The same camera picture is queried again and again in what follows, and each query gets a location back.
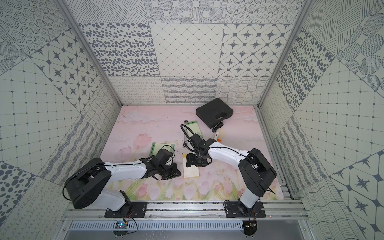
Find white orange glue gun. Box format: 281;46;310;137
214;132;221;143

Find left circuit board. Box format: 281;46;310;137
114;221;129;231

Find yellow-top memo pad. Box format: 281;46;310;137
183;155;200;179

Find black plastic tool case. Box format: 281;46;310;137
196;98;234;129

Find aluminium rail frame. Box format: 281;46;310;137
62;200;309;220

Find green memo pad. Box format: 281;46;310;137
185;121;204;139
150;143;175;156

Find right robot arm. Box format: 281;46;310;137
185;134;277;211

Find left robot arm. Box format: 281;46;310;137
63;149;182;212

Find silver ratchet wrench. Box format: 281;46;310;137
183;120;188;141

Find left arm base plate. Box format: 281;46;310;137
104;202;148;219

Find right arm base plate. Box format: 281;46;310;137
223;200;266;219

